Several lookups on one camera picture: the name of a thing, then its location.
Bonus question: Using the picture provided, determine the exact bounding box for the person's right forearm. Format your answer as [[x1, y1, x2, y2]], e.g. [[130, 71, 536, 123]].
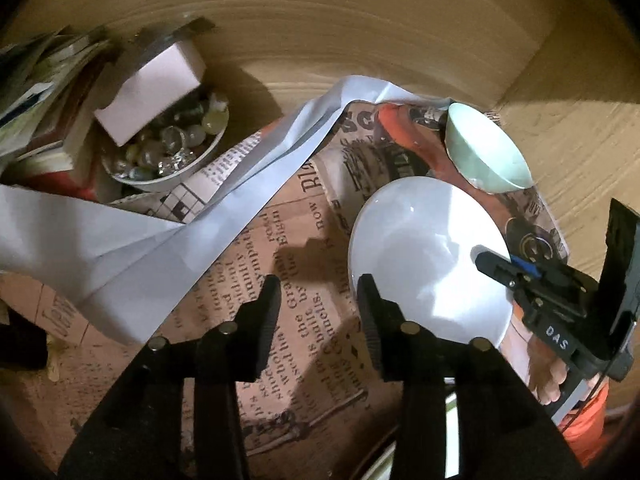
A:
[[557, 380, 614, 444]]

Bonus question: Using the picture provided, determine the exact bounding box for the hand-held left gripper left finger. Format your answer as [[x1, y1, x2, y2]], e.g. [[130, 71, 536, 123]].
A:
[[59, 275, 282, 480]]

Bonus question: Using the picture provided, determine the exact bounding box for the white cardboard box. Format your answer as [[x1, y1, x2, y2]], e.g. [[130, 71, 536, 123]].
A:
[[94, 40, 209, 146]]

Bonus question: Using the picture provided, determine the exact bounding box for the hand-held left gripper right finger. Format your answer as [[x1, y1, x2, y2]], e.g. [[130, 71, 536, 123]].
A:
[[356, 274, 584, 480]]

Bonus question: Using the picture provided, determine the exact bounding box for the stack of books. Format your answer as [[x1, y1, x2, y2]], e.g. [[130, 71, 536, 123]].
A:
[[0, 27, 122, 202]]

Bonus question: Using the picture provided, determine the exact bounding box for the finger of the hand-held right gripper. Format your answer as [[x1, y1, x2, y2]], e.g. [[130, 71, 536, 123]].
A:
[[474, 245, 524, 289], [511, 257, 551, 285]]

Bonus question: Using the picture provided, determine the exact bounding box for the mint green bowl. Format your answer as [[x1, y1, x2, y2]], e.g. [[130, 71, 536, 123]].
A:
[[445, 102, 534, 195]]

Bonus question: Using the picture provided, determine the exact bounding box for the white paper strip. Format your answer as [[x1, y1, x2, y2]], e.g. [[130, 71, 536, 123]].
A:
[[0, 75, 451, 346]]

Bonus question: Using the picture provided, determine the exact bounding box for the newspaper print tablecloth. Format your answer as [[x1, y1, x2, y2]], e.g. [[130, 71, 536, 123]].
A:
[[0, 102, 571, 480]]

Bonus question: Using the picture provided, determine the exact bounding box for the white bowl of glass marbles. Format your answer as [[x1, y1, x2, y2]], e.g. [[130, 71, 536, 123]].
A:
[[100, 91, 231, 194]]

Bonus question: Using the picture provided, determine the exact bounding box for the large white plate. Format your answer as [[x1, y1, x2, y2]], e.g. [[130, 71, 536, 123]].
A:
[[347, 177, 515, 349]]

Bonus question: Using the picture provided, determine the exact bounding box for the person's right hand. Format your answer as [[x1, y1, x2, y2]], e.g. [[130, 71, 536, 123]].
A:
[[527, 344, 571, 407]]

